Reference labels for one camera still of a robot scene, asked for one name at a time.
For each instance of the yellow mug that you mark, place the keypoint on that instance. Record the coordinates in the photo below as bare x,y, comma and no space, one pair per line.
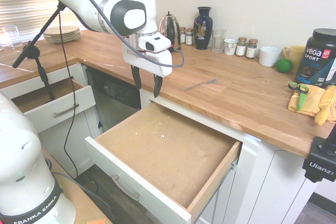
296,56

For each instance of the clear tumbler glass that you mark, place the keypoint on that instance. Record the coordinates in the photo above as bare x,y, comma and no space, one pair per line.
11,36

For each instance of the dark blue painted vase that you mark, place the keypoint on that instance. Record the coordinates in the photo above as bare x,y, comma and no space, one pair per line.
202,32

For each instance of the yellow folded cloth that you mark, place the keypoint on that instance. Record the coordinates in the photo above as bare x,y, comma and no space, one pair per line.
311,103

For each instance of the black clamp camera stand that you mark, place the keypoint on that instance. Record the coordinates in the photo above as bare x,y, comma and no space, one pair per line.
319,161

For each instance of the small open white drawer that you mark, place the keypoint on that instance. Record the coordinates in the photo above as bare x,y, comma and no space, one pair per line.
65,103

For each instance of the silver metal fork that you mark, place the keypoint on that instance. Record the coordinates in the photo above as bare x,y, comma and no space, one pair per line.
199,84

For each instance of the white kitchen base cabinet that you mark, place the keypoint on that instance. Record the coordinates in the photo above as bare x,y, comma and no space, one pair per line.
262,182

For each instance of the stainless steel electric kettle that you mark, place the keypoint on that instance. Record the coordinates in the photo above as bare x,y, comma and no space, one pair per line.
168,28

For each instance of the small patterned white cup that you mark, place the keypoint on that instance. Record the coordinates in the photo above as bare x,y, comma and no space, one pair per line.
230,47

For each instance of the green lime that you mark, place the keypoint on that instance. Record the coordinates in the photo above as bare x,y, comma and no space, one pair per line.
283,65

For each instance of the large open wooden drawer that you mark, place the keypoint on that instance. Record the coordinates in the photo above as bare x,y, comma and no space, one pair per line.
168,150

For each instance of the orange tape piece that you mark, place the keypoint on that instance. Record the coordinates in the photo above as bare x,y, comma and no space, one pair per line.
97,222

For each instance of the clear ribbed drinking glass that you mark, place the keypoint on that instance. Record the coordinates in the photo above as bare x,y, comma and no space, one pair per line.
218,41

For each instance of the stack of beige plates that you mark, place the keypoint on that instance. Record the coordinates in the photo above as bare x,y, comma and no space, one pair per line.
63,34

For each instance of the stainless steel dishwasher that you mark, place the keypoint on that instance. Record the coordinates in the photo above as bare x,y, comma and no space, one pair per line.
115,98

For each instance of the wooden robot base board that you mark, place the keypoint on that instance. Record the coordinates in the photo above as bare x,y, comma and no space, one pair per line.
84,203

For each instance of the black boom camera stand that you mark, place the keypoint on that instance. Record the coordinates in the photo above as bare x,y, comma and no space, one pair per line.
31,51

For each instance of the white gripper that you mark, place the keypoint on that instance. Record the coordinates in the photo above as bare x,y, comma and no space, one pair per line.
157,61

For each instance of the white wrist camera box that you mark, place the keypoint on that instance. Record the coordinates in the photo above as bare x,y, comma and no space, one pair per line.
157,43

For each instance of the black Vega protein tub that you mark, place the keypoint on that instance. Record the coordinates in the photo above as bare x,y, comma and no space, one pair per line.
315,58

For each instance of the plain white mug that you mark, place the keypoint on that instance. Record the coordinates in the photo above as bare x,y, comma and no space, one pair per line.
270,57

